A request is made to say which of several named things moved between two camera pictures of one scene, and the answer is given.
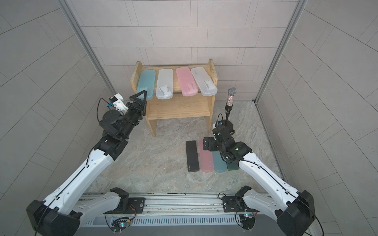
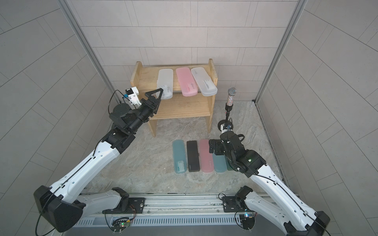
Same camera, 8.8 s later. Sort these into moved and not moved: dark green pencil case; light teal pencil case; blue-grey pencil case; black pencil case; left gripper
Moved: left gripper; light teal pencil case
Not moved: dark green pencil case; black pencil case; blue-grey pencil case
